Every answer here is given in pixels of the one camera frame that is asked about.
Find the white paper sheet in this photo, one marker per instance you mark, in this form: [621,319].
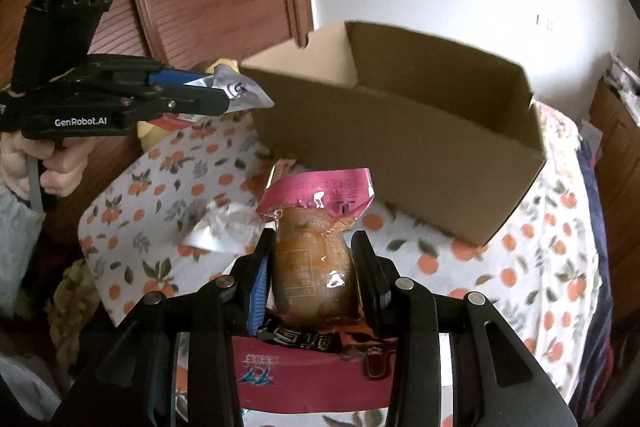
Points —
[591,134]

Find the orange print bedsheet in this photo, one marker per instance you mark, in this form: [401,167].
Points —
[500,287]

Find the white wall socket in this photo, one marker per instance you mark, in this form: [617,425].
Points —
[545,23]

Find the brown wooden cabinet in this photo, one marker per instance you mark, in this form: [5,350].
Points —
[617,157]

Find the tan snack packet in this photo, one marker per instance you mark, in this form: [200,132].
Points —
[282,172]

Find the yellow snack bag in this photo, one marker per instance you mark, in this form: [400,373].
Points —
[150,139]

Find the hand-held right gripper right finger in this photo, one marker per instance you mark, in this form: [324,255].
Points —
[367,279]

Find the pink snack packet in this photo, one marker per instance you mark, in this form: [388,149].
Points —
[310,257]

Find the brown glossy snack packet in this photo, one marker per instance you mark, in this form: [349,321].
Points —
[372,354]

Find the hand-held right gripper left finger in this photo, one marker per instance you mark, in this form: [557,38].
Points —
[260,279]

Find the yellow floral cloth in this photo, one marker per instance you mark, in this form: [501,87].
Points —
[70,307]

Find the brown cardboard box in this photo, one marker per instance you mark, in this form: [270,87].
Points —
[400,132]

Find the silver snack packet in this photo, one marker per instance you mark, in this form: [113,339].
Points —
[242,93]

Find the person's left hand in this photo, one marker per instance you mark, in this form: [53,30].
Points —
[62,167]

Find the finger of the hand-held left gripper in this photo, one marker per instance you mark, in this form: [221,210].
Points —
[170,78]
[200,99]

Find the clear crumpled packet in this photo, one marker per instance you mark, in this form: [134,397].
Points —
[220,227]

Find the pile of plastic bags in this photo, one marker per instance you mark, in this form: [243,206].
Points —
[622,82]

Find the black snack packet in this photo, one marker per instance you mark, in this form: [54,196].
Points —
[295,334]

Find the red snack packet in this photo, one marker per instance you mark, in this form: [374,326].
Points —
[300,374]

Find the dark blue blanket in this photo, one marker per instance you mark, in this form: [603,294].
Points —
[595,307]

